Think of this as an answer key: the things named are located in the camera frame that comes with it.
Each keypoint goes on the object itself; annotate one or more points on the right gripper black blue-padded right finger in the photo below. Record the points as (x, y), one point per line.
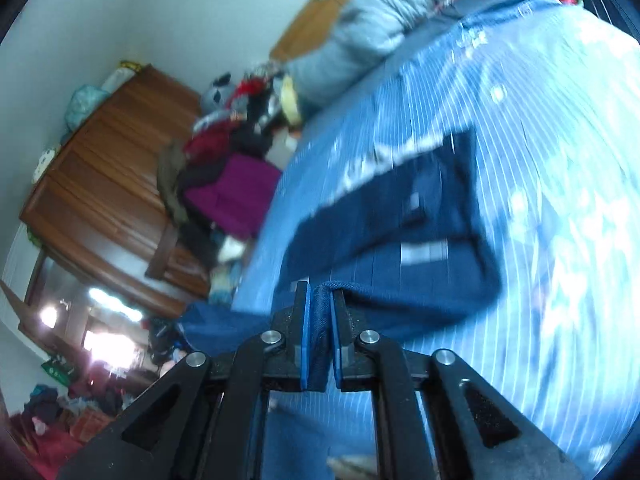
(435, 417)

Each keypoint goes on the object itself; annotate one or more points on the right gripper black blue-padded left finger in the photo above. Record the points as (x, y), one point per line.
(206, 417)

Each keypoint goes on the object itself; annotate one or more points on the dark navy garment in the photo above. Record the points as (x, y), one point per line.
(404, 242)

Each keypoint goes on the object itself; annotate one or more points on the clothes pile beside bed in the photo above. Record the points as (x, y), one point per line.
(249, 124)

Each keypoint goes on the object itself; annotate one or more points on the magenta cloth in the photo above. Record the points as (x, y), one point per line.
(234, 192)

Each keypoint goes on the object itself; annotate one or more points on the brown wooden wardrobe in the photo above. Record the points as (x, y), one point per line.
(97, 208)

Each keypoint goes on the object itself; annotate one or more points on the panda plush toy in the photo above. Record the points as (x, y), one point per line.
(217, 94)

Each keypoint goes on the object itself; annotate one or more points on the blue grid star bedsheet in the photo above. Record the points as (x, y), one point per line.
(552, 93)

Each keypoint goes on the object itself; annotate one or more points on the wooden headboard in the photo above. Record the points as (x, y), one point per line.
(308, 31)

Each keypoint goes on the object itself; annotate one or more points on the grey quilted duvet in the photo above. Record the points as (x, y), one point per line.
(365, 33)

